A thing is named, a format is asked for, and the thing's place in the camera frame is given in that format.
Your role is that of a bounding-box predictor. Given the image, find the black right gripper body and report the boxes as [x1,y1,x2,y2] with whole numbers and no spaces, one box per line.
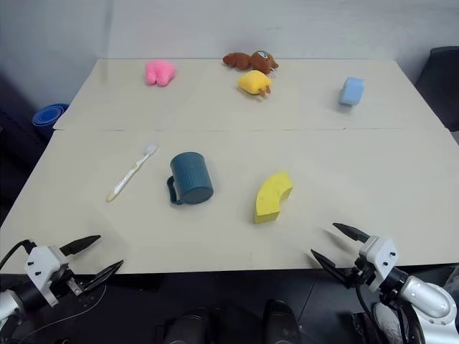
[344,244,376,288]

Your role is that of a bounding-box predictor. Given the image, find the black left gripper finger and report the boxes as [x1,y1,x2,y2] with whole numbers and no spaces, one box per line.
[58,234,102,257]
[82,259,125,292]

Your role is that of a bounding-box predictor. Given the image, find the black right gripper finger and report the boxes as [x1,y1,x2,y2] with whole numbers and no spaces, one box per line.
[332,222,371,245]
[310,249,355,290]

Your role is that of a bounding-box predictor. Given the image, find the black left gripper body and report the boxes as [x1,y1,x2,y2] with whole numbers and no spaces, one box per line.
[52,262,91,297]

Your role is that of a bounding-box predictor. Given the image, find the white toothbrush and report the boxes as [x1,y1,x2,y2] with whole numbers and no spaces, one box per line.
[105,142,158,204]

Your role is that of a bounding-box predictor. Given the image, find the yellow curved sponge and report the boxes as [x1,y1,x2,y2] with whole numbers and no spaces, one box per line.
[253,170,295,225]

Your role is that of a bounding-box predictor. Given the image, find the dark rounded shape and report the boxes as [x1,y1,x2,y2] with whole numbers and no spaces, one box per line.
[167,307,217,344]

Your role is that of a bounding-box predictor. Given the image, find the teal ribbed plastic cup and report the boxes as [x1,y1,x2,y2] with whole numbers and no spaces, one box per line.
[165,151,215,206]

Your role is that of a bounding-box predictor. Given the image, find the light blue sponge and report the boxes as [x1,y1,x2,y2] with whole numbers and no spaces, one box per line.
[338,75,366,107]

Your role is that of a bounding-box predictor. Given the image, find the dark grey chair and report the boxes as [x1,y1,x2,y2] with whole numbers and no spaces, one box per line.
[415,46,459,133]

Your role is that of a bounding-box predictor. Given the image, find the yellow plush toy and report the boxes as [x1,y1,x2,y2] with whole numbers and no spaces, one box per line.
[237,70,273,97]

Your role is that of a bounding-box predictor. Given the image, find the pink plush toy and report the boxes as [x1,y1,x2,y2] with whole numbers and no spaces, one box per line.
[144,59,176,87]

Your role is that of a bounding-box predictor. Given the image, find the brown plush toy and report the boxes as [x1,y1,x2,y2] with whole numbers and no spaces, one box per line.
[222,49,280,74]

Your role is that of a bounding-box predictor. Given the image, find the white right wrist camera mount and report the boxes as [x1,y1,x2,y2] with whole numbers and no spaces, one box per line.
[354,235,399,293]

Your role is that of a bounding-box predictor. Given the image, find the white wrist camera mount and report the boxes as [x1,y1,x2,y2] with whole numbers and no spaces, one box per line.
[354,235,399,293]
[24,245,70,307]

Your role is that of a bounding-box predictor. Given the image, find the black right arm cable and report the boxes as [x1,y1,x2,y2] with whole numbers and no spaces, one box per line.
[355,285,381,344]

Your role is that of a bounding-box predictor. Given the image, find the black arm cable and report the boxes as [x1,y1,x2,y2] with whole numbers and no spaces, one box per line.
[355,285,381,344]
[0,239,37,272]

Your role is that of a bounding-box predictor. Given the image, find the thin white wire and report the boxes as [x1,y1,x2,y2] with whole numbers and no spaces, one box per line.
[19,285,107,343]

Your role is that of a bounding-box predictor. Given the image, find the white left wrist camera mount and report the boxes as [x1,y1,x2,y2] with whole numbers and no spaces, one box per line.
[24,245,70,307]

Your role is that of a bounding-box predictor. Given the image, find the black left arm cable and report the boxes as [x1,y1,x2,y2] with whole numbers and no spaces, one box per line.
[0,239,37,272]

